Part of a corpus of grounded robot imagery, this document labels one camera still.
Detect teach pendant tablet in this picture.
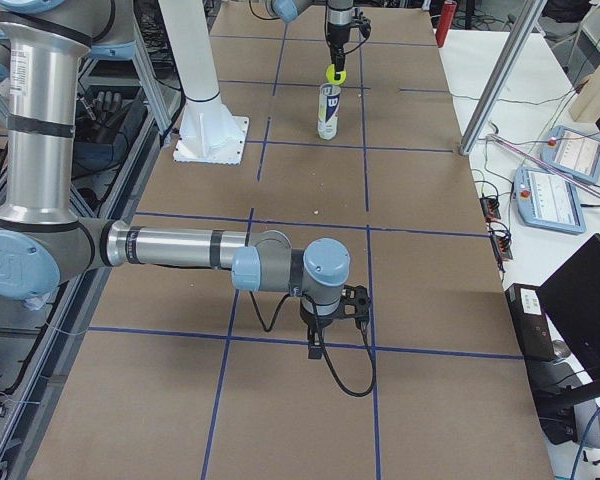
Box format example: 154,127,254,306
541,125,600,184
514,166,586,235

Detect red cylinder tube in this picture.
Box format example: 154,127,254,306
435,0,457,48

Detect near teach pendant tablet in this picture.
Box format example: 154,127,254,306
514,166,586,235

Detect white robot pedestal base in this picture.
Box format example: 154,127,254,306
159,0,249,165

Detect white side table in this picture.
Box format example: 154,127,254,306
437,27,600,480

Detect black laptop computer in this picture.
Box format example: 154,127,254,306
505,233,600,378

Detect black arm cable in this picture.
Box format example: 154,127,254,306
344,9,372,56

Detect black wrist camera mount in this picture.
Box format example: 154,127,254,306
340,285,372,322

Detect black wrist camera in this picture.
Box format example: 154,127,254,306
354,13,371,39

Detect far teach pendant tablet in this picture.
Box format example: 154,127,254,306
541,125,600,184

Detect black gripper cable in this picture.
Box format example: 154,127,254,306
249,289,376,399

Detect yellow Wilson tennis ball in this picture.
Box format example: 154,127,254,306
325,64,347,86

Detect reach grabber stick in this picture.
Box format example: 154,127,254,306
486,134,600,199

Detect aluminium frame post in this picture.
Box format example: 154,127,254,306
459,0,547,156

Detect clear tennis ball can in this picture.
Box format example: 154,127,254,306
317,83,341,140

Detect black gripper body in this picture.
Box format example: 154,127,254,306
300,297,345,345
326,21,351,52

